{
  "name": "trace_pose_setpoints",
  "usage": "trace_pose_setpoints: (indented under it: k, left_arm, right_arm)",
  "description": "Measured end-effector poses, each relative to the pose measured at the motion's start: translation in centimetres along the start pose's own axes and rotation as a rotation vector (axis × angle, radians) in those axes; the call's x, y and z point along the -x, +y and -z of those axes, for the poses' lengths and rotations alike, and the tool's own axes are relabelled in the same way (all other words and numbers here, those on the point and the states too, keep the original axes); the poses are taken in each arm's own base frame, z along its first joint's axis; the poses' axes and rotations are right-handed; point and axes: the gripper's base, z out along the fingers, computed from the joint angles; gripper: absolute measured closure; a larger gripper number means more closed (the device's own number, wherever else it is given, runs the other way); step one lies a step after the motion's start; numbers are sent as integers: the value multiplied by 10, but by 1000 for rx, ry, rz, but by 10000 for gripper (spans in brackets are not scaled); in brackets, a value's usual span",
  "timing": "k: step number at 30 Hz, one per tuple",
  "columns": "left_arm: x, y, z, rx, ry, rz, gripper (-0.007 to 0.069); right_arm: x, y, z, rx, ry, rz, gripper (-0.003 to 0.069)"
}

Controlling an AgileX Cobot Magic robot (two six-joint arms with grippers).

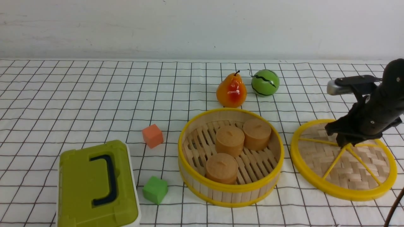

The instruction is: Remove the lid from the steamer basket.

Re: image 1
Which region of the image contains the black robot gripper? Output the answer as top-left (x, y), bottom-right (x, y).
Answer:
top-left (325, 58), bottom-right (404, 148)

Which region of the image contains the yellow woven bamboo steamer lid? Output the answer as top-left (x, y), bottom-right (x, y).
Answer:
top-left (290, 119), bottom-right (398, 201)

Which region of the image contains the yellow bamboo steamer basket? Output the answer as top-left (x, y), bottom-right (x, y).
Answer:
top-left (178, 108), bottom-right (285, 208)

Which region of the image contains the brown round bun back right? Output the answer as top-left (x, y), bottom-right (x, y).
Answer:
top-left (243, 118), bottom-right (272, 151)

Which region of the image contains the brown round bun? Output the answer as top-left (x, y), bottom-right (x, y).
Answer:
top-left (215, 125), bottom-right (244, 158)
top-left (206, 153), bottom-right (238, 184)
top-left (243, 118), bottom-right (272, 151)

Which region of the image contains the green toy watermelon ball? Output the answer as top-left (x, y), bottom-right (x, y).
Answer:
top-left (251, 69), bottom-right (280, 96)

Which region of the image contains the brown round bun back left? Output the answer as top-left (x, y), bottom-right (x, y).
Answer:
top-left (215, 125), bottom-right (244, 158)

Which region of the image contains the orange red toy pear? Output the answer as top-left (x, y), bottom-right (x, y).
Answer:
top-left (216, 70), bottom-right (247, 108)

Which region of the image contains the brown round bun front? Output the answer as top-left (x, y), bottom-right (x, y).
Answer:
top-left (206, 153), bottom-right (238, 184)

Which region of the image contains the orange foam cube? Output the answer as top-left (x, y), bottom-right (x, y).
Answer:
top-left (142, 124), bottom-right (163, 148)

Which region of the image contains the green foam cube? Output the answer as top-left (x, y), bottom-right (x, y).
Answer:
top-left (142, 176), bottom-right (168, 205)

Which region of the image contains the olive green lunch box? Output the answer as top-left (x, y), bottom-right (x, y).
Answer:
top-left (56, 140), bottom-right (141, 227)

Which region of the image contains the white grid tablecloth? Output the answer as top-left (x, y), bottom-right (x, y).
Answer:
top-left (0, 59), bottom-right (403, 227)

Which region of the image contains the brown cable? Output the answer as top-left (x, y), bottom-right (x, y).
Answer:
top-left (384, 187), bottom-right (404, 227)

